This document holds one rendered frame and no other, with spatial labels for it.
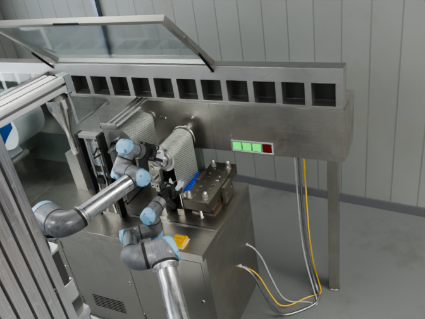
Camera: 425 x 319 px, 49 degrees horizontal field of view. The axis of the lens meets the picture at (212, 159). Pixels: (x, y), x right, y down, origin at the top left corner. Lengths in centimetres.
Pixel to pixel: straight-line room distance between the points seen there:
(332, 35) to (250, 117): 121
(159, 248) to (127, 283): 95
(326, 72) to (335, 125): 28
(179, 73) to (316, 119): 78
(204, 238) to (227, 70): 89
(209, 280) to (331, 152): 92
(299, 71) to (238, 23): 151
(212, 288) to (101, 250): 71
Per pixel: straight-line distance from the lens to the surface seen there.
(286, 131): 249
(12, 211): 136
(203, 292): 260
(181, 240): 243
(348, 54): 352
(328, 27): 350
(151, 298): 289
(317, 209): 405
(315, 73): 232
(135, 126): 261
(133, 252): 200
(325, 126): 242
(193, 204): 253
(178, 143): 254
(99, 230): 272
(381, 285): 344
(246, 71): 242
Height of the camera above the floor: 247
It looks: 30 degrees down
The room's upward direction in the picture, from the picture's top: 9 degrees counter-clockwise
